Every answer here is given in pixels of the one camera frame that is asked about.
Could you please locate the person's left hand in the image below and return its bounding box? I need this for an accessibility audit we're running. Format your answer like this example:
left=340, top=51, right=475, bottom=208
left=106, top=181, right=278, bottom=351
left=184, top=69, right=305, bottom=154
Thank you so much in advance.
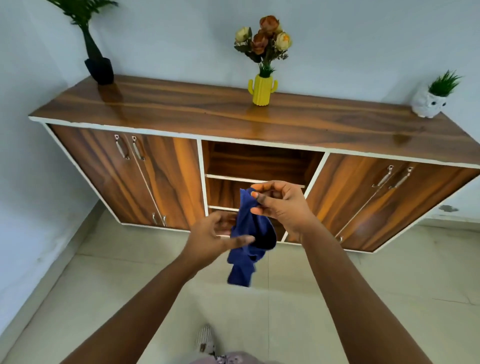
left=181, top=211, right=256, bottom=277

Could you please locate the person's right hand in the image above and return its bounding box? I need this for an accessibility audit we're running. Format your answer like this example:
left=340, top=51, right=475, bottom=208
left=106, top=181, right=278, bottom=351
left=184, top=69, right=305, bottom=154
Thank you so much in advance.
left=250, top=180, right=320, bottom=245

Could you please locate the blue cloth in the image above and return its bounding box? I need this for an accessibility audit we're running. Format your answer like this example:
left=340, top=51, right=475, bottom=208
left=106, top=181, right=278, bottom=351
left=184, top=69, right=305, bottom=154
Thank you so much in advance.
left=226, top=187, right=278, bottom=288

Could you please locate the person's left forearm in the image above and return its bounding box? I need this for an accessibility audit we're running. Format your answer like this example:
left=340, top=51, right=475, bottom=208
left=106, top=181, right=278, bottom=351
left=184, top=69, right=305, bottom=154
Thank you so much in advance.
left=60, top=256, right=199, bottom=364

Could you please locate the person's right forearm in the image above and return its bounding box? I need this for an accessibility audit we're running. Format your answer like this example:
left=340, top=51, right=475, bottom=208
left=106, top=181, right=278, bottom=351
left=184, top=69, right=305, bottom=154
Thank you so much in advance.
left=300, top=221, right=434, bottom=364

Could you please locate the brown wooden cabinet door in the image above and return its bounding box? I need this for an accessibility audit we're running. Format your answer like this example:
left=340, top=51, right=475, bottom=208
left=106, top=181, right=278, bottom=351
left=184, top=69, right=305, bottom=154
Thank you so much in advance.
left=286, top=153, right=410, bottom=245
left=125, top=133, right=206, bottom=230
left=338, top=161, right=480, bottom=253
left=49, top=125, right=164, bottom=227

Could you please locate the brown wooden cabinet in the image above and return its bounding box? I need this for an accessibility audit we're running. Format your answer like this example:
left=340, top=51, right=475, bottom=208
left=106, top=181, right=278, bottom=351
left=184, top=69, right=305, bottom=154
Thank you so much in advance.
left=29, top=74, right=480, bottom=254

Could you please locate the person's patterned slipper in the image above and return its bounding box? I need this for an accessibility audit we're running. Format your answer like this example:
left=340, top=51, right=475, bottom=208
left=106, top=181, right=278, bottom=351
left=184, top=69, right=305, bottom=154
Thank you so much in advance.
left=194, top=324, right=217, bottom=355

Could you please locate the person's pink patterned clothing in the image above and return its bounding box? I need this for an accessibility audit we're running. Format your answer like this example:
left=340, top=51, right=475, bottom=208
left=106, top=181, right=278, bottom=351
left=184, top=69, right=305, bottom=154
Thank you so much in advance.
left=187, top=351, right=272, bottom=364

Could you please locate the yellow cactus-shaped vase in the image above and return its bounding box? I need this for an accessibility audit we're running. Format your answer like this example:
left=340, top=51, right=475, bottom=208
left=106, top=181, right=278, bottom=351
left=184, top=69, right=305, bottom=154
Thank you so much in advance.
left=247, top=74, right=279, bottom=107

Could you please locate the artificial flower bouquet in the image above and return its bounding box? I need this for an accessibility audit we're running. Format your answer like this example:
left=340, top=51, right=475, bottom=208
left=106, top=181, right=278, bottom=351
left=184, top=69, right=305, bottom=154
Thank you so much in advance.
left=234, top=15, right=293, bottom=79

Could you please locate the white owl-shaped pot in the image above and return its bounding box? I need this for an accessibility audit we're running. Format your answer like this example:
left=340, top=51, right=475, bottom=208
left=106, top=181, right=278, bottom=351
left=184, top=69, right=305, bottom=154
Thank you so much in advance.
left=410, top=87, right=448, bottom=119

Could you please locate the black vase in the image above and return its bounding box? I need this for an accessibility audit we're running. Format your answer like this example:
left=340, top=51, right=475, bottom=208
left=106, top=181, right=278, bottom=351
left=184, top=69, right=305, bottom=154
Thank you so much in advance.
left=80, top=23, right=115, bottom=86

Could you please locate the green grass plant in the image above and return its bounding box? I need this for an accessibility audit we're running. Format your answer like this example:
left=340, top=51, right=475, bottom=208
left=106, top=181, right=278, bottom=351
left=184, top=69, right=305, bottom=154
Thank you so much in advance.
left=428, top=70, right=463, bottom=98

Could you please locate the green leafy plant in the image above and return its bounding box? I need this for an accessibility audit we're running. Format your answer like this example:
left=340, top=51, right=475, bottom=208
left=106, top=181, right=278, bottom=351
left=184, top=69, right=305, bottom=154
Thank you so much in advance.
left=46, top=0, right=119, bottom=29

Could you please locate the silver door handle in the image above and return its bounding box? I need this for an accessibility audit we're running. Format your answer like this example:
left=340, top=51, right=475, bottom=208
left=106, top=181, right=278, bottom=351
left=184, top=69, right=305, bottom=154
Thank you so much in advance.
left=131, top=136, right=145, bottom=161
left=371, top=165, right=395, bottom=188
left=388, top=167, right=414, bottom=190
left=114, top=134, right=130, bottom=160

